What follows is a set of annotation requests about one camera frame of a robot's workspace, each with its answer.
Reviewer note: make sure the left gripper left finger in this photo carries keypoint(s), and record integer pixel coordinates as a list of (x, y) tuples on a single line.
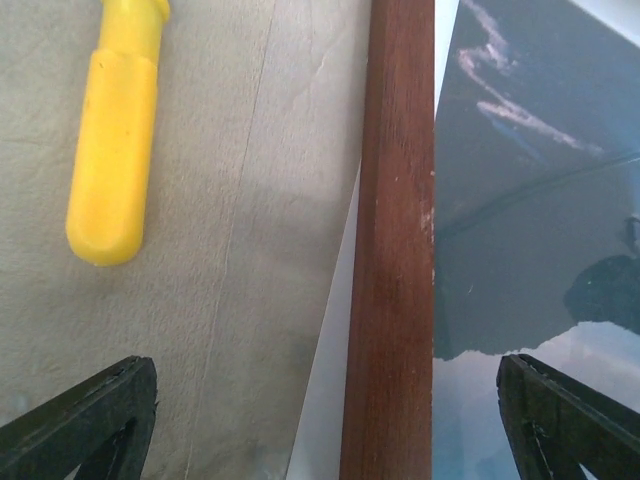
[(99, 429)]

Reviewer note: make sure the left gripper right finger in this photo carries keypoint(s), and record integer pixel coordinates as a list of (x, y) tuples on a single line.
[(560, 428)]

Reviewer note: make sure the brown wooden picture frame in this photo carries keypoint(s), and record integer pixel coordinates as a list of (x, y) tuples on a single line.
[(387, 419)]

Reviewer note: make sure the seascape photo with white mat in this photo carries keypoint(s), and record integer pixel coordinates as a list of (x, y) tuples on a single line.
[(536, 228)]

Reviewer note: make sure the yellow handled screwdriver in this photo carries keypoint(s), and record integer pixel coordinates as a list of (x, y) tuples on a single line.
[(108, 194)]

